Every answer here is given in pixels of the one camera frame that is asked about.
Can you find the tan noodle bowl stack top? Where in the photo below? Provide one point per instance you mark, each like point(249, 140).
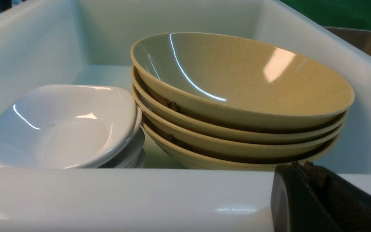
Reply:
point(240, 83)

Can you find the green backdrop cloth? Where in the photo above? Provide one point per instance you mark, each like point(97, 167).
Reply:
point(338, 13)

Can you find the bottom tan noodle bowl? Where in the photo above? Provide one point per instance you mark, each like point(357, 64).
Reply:
point(192, 160)

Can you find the large white plastic tub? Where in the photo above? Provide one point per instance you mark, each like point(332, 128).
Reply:
point(46, 42)

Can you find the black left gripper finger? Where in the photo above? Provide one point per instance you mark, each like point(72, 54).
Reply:
point(310, 198)

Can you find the grey-brown spoon bin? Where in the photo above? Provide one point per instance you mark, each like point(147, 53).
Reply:
point(359, 38)

